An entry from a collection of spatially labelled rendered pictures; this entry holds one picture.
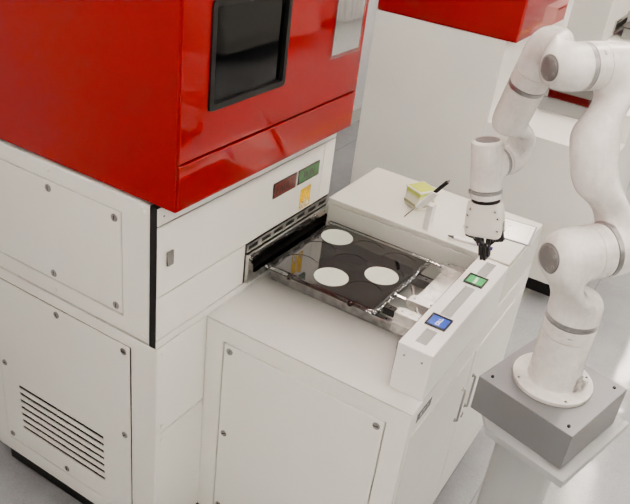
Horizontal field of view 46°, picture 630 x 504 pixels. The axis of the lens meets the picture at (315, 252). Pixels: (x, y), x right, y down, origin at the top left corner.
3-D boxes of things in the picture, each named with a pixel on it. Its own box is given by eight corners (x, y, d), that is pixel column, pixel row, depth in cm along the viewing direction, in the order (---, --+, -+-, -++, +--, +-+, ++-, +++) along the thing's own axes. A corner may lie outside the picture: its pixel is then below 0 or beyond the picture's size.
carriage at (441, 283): (389, 330, 203) (391, 321, 202) (442, 276, 231) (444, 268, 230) (416, 342, 200) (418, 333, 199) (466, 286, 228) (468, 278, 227)
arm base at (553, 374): (604, 380, 182) (627, 319, 172) (572, 420, 169) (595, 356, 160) (533, 344, 192) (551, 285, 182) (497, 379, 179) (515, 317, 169)
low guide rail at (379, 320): (270, 279, 225) (271, 270, 223) (274, 276, 226) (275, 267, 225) (421, 345, 204) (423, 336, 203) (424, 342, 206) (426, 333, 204)
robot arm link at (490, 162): (489, 179, 203) (463, 187, 199) (491, 132, 198) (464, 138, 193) (512, 187, 196) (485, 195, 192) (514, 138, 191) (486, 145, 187)
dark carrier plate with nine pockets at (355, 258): (268, 265, 217) (269, 263, 217) (330, 224, 243) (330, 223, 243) (372, 310, 203) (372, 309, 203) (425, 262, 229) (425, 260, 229)
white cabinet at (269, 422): (195, 521, 246) (205, 317, 205) (341, 374, 320) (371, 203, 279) (365, 629, 220) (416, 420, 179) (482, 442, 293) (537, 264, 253)
